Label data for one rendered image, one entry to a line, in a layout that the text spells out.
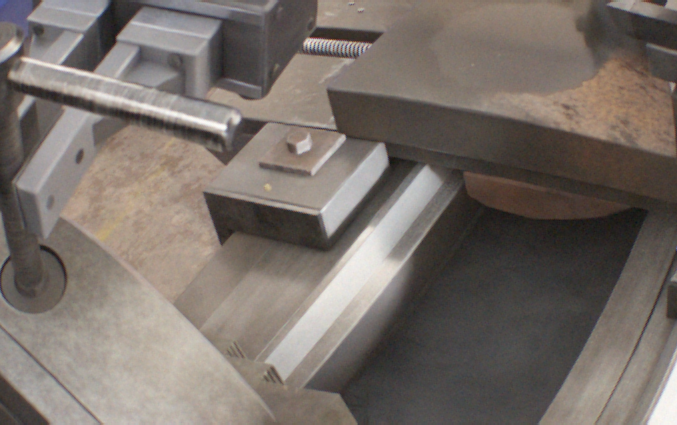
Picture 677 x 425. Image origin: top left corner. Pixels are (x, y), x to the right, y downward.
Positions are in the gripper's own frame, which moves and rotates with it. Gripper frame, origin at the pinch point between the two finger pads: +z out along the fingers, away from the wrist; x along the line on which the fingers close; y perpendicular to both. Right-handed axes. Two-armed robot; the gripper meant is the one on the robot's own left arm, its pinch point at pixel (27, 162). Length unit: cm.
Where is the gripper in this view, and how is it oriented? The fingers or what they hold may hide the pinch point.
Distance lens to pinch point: 38.1
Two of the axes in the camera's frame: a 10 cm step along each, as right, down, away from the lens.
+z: -3.7, 6.9, -6.2
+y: -0.5, 6.5, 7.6
